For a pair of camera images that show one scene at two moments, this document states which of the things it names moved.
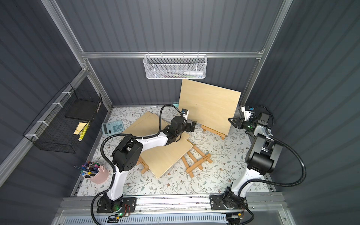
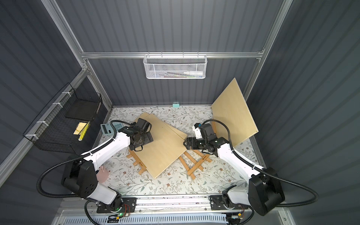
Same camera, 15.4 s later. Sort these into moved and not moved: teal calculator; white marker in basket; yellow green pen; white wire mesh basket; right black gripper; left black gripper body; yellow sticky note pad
Moved: left black gripper body; right black gripper
Not moved: yellow green pen; white wire mesh basket; yellow sticky note pad; white marker in basket; teal calculator
